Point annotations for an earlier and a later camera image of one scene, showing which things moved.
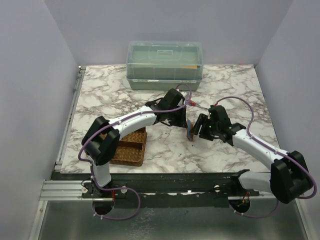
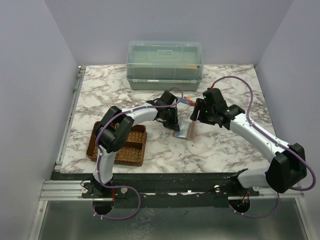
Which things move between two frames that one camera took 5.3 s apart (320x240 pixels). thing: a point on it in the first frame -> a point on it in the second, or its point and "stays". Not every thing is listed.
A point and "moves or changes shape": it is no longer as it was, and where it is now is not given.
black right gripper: (201, 120) -> (200, 105)
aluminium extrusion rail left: (65, 190) stays
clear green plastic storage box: (163, 65) stays
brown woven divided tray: (130, 151) stays
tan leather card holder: (190, 129) moves or changes shape
